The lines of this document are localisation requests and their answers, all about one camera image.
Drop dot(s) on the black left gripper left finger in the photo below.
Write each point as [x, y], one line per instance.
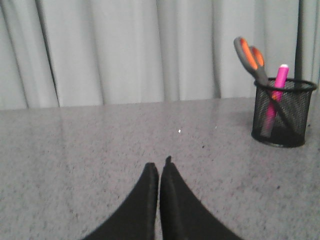
[135, 217]

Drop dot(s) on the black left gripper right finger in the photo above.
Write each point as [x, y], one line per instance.
[182, 215]

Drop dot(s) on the pink highlighter pen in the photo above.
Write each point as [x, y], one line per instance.
[281, 77]

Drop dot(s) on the grey orange scissors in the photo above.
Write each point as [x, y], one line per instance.
[252, 60]

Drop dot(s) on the black mesh pen holder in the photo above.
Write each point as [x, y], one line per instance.
[280, 114]

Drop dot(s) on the grey curtain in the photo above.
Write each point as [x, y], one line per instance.
[63, 53]

